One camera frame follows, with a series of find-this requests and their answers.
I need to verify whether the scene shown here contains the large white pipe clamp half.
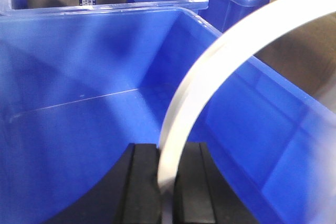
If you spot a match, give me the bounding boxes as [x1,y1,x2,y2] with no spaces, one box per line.
[157,0,335,193]

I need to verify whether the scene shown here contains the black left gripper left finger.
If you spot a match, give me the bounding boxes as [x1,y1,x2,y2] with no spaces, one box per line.
[47,144,162,223]

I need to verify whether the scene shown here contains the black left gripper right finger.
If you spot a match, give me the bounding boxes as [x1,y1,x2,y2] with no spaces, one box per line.
[173,142,259,223]

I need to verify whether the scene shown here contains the brown cardboard piece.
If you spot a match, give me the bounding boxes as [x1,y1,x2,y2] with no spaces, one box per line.
[256,13,335,104]

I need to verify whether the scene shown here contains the blue target bin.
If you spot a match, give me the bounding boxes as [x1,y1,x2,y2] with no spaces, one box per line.
[1,8,335,223]

